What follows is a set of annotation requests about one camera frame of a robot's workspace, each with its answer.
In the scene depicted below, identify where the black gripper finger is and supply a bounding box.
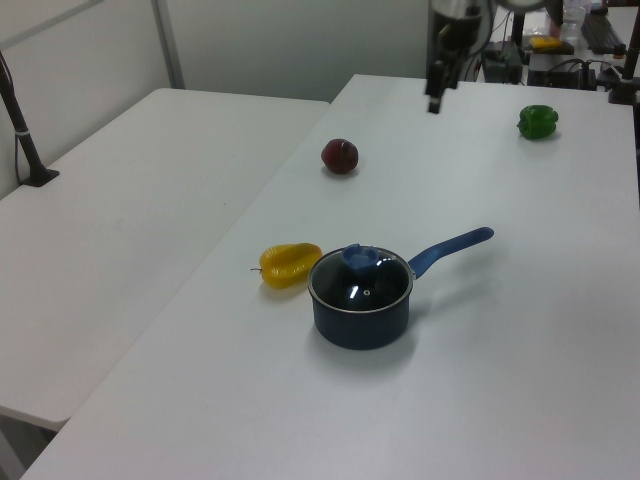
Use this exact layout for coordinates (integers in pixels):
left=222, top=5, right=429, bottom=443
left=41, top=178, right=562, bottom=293
left=425, top=59, right=445, bottom=116
left=443, top=49, right=460, bottom=90

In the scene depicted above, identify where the black Franka gripper body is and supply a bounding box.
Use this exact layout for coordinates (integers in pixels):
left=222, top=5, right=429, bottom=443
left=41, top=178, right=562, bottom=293
left=431, top=0, right=485, bottom=62

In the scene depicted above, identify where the glass lid with blue knob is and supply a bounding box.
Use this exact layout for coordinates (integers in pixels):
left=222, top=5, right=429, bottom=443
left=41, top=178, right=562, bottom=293
left=308, top=243, right=415, bottom=312

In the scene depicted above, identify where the green toy bell pepper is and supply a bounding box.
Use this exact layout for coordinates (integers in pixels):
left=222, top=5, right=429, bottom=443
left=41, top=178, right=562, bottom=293
left=516, top=104, right=560, bottom=141

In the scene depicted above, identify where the black electronics box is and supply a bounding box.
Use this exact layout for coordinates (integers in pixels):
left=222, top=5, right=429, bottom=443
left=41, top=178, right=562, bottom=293
left=528, top=58, right=597, bottom=90

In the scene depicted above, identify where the clear plastic bottle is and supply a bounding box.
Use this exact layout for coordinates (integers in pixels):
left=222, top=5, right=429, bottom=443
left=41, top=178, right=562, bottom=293
left=560, top=4, right=587, bottom=42

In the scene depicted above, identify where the black keyboard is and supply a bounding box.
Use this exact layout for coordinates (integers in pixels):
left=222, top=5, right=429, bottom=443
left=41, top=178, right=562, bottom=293
left=581, top=14, right=627, bottom=51

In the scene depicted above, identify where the black clamp stand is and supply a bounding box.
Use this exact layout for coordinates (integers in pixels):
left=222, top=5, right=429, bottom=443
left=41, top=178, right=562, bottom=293
left=607, top=0, right=640, bottom=105

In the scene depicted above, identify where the yellow toy starfruit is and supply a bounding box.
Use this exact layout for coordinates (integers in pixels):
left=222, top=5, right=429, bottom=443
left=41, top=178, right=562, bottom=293
left=250, top=242, right=324, bottom=290

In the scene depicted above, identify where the dark blue saucepan, blue handle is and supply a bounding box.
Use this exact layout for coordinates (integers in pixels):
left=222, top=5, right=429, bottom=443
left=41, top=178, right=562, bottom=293
left=307, top=227, right=495, bottom=351

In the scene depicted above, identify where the black camera pole with base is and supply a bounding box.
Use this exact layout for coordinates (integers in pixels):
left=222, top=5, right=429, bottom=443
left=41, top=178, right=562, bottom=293
left=0, top=49, right=60, bottom=188

